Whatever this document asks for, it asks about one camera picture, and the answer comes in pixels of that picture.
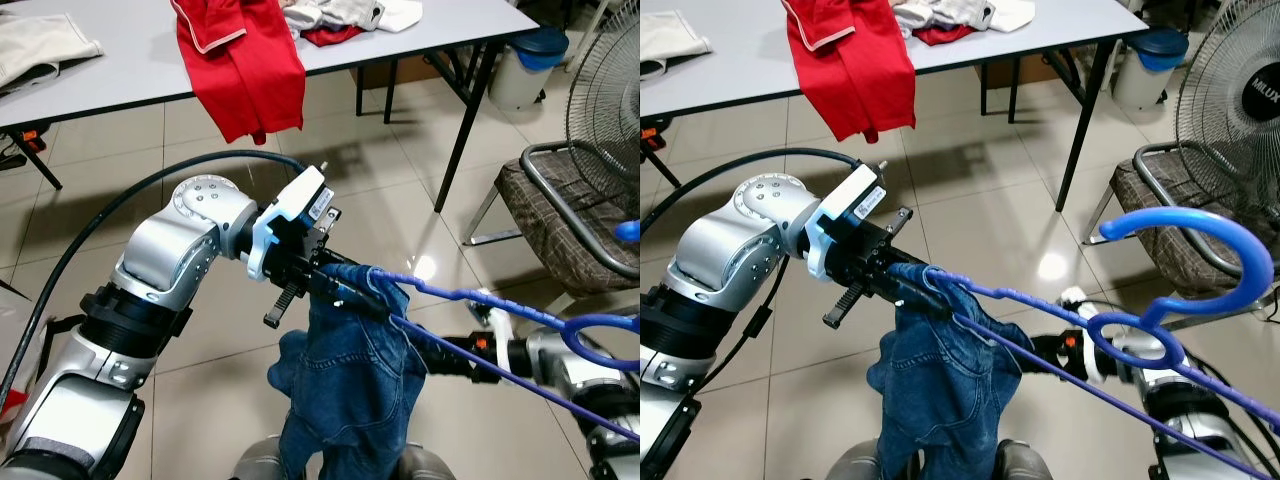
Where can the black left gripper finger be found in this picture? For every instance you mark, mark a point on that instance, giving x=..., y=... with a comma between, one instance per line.
x=905, y=298
x=345, y=298
x=355, y=275
x=915, y=276

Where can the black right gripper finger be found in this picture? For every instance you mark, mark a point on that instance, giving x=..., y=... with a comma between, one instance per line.
x=440, y=355
x=1040, y=355

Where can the blue denim shorts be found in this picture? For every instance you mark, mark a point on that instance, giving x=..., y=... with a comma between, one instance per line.
x=945, y=390
x=350, y=390

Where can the purple plastic hanger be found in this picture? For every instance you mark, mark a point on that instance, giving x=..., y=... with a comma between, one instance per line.
x=630, y=232
x=1190, y=214

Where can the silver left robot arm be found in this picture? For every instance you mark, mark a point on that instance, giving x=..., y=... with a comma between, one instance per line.
x=735, y=240
x=175, y=250

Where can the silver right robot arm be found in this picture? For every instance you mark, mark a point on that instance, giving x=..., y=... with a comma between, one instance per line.
x=1170, y=390
x=575, y=365

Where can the grey right robot knee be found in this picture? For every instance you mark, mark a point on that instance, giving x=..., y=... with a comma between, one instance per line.
x=430, y=468
x=1025, y=465

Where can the grey robot knee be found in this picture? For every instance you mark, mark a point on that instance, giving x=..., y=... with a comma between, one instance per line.
x=1025, y=465
x=855, y=465
x=430, y=468
x=260, y=465

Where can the brown plaid chrome chair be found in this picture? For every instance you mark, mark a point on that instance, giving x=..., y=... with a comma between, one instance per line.
x=1160, y=215
x=560, y=215

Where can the red shirt white trim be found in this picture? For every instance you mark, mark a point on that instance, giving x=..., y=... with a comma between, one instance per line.
x=855, y=80
x=245, y=80

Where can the grey left robot knee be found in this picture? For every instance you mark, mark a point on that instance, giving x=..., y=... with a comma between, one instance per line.
x=855, y=465
x=260, y=465

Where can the white table black legs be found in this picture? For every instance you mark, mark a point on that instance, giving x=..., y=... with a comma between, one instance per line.
x=130, y=90
x=760, y=85

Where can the brown cardboard box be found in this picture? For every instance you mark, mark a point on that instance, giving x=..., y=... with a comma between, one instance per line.
x=1040, y=70
x=420, y=72

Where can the red cloth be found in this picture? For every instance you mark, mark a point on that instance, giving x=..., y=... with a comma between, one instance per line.
x=945, y=36
x=332, y=38

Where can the orange black device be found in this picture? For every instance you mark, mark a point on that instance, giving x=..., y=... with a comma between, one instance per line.
x=30, y=138
x=652, y=138

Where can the beige checked garment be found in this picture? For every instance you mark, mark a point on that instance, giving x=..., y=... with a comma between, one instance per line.
x=960, y=10
x=350, y=10

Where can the white bin blue lid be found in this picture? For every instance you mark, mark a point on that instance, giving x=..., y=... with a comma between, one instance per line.
x=520, y=85
x=1140, y=85

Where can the white garment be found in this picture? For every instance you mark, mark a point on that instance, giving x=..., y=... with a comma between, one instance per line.
x=1010, y=14
x=400, y=15

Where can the beige jacket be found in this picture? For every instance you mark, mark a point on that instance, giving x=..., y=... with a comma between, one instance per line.
x=45, y=50
x=670, y=45

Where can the black metal floor fan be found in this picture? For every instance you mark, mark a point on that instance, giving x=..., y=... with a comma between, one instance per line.
x=1260, y=95
x=610, y=100

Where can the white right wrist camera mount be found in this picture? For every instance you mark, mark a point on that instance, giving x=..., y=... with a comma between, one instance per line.
x=1095, y=358
x=515, y=355

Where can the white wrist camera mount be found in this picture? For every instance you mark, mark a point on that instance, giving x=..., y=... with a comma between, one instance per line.
x=300, y=195
x=1095, y=358
x=515, y=355
x=855, y=195

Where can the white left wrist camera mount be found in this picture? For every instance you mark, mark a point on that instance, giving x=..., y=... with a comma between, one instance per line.
x=855, y=195
x=300, y=195

